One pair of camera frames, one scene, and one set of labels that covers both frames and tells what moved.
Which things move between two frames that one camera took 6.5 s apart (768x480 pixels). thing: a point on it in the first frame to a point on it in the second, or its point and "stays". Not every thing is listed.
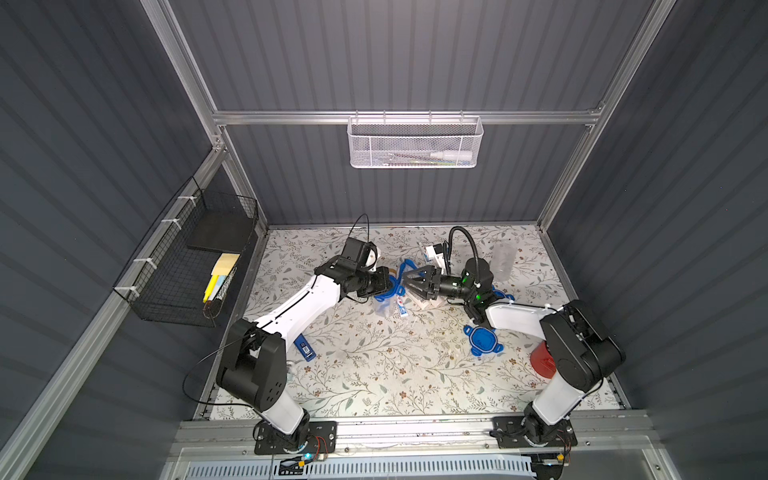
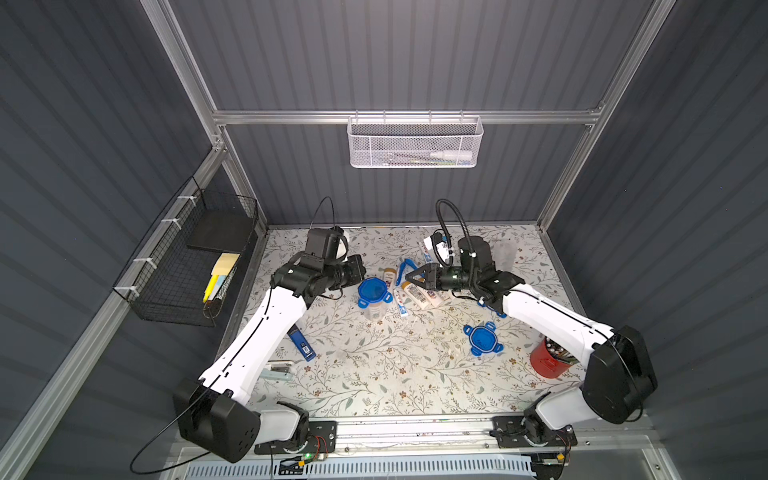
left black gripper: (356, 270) to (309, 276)
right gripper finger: (430, 276) stays
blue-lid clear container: (503, 260) stays
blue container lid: (483, 340) stays
